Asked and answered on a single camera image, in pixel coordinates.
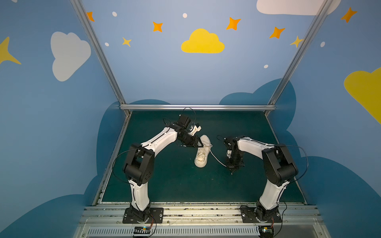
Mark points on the left green circuit board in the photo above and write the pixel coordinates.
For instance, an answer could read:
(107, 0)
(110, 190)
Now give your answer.
(139, 231)

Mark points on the rear horizontal aluminium frame bar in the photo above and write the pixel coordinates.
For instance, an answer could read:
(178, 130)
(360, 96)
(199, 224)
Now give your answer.
(163, 107)

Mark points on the front aluminium rail platform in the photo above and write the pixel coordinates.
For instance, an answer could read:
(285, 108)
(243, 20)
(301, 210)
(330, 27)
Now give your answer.
(201, 220)

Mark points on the right rear aluminium frame post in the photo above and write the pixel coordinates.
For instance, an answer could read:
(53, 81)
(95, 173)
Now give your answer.
(313, 29)

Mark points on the left side aluminium table rail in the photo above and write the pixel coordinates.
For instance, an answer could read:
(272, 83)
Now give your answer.
(103, 184)

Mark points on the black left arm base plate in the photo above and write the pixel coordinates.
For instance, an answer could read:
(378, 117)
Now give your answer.
(149, 215)

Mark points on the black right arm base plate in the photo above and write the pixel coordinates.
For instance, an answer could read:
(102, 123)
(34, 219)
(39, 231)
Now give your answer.
(259, 215)

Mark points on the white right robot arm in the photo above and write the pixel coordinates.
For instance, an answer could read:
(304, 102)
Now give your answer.
(279, 167)

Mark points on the left rear aluminium frame post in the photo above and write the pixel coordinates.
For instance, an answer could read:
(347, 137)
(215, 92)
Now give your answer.
(86, 24)

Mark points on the right green circuit board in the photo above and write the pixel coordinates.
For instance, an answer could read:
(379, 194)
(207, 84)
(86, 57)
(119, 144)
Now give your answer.
(266, 232)

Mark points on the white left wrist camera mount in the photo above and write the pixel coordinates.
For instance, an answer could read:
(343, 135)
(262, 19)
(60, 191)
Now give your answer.
(194, 130)

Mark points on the aluminium frame post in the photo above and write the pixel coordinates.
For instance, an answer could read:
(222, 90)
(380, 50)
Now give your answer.
(313, 29)
(86, 24)

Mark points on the green circuit board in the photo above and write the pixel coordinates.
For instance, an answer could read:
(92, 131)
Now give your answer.
(139, 231)
(266, 232)

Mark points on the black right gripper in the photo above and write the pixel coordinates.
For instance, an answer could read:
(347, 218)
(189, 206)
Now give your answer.
(235, 162)

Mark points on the white knit sneaker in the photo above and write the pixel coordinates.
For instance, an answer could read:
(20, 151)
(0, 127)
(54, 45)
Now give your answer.
(203, 152)

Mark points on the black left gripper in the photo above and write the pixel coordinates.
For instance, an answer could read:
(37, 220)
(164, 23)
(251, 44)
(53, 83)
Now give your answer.
(190, 140)

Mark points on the white shoelace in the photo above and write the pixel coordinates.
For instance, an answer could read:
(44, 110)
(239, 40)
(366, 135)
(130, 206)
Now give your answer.
(210, 150)

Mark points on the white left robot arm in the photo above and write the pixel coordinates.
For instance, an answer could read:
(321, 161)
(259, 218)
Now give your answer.
(139, 163)

